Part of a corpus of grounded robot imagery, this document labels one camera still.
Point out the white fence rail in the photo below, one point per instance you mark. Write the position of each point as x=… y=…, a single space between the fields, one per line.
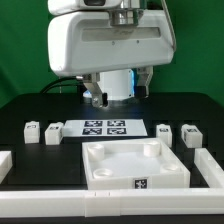
x=86 y=203
x=210 y=170

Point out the white front fence rail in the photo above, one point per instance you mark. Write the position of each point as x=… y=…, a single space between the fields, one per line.
x=86 y=203

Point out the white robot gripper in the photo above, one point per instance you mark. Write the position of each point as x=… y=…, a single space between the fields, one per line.
x=85 y=42

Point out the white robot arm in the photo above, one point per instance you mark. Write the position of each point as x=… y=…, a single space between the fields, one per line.
x=117 y=85

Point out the white sheet with markers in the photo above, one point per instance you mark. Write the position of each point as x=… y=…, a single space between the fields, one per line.
x=112 y=127

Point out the white left fence piece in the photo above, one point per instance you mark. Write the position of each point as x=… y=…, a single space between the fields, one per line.
x=5 y=164

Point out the white right fence rail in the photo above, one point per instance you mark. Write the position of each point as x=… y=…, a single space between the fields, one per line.
x=210 y=170

